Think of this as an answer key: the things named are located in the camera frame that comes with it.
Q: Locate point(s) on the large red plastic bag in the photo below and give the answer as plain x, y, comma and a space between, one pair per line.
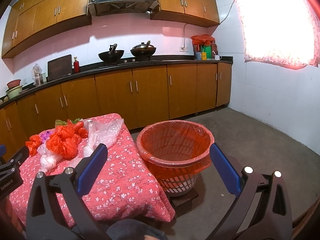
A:
66, 138

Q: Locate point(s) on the stacked basins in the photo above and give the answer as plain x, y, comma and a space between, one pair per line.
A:
14, 88

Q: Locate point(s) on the purple plastic bag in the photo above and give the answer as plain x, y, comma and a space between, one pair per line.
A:
44, 135

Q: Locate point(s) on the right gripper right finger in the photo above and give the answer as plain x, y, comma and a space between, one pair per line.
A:
272, 218

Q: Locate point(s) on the steel range hood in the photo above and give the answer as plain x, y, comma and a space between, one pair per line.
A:
107, 7

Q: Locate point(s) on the clear bubble wrap sheet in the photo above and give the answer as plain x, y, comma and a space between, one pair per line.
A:
48, 159

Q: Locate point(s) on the white cup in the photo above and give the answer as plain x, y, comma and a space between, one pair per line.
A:
217, 57

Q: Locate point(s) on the wooden cabinets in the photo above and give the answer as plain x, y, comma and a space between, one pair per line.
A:
32, 21
141, 96

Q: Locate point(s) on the right black wok with lid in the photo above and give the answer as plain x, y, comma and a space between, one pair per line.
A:
143, 51

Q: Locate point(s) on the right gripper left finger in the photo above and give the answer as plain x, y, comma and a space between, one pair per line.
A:
45, 219

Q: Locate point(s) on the red bag covered items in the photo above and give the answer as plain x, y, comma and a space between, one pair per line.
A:
204, 47

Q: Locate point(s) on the clear plastic bag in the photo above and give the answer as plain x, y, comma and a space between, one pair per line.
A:
101, 133

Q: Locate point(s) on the black countertop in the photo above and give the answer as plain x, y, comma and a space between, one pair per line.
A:
100, 67

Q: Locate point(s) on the wrapped jar on counter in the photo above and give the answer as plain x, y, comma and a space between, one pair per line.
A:
36, 73

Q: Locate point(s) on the olive green plastic bag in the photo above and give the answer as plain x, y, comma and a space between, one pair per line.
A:
59, 122

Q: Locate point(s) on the red lined trash basket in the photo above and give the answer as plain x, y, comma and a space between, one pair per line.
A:
175, 152

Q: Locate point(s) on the dark cutting board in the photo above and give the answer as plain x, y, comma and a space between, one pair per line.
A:
59, 67

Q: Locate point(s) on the lower wooden cabinets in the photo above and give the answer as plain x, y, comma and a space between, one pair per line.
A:
141, 96

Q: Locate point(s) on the red bottle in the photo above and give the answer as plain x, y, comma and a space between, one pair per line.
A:
76, 65

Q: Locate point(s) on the small red plastic bag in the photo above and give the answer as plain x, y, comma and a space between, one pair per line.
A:
33, 143

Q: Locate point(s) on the upper wooden cabinets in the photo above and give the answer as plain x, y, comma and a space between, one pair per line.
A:
32, 21

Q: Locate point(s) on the left black wok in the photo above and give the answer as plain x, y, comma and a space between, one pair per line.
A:
111, 56

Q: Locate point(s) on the wooden stand under basket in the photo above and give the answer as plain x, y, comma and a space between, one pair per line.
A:
183, 204

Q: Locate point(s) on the pink window curtain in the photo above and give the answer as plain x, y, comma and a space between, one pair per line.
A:
280, 32

